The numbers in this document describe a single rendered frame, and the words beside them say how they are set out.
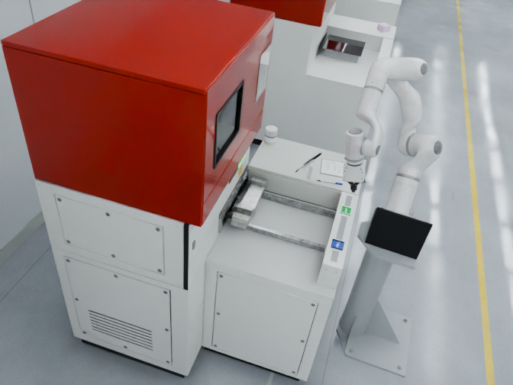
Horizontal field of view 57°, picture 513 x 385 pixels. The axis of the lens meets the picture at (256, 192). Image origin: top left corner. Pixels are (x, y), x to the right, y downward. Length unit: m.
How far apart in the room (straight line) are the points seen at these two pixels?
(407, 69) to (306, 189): 0.81
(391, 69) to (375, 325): 1.58
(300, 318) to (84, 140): 1.30
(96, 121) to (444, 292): 2.69
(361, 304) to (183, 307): 1.11
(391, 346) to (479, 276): 1.03
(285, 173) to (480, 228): 2.17
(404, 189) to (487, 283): 1.60
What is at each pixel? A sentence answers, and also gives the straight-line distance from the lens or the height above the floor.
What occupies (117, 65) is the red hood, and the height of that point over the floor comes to 1.82.
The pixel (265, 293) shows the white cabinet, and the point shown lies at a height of 0.71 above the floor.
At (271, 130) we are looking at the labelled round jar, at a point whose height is 1.06.
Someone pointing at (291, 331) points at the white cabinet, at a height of 0.48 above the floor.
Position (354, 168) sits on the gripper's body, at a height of 1.25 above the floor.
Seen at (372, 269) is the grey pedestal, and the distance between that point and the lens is 2.67.
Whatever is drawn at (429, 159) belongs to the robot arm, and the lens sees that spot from 2.47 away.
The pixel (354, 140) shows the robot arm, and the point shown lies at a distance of 2.17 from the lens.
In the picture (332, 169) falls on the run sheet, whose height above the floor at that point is 0.97.
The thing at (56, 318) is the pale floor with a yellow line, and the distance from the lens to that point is 3.20.
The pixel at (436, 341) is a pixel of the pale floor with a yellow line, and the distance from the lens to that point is 3.35.
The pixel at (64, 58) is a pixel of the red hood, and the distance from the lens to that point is 1.73.
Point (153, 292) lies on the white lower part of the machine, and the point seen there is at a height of 0.72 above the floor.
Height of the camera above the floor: 2.52
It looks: 40 degrees down
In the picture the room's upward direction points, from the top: 8 degrees clockwise
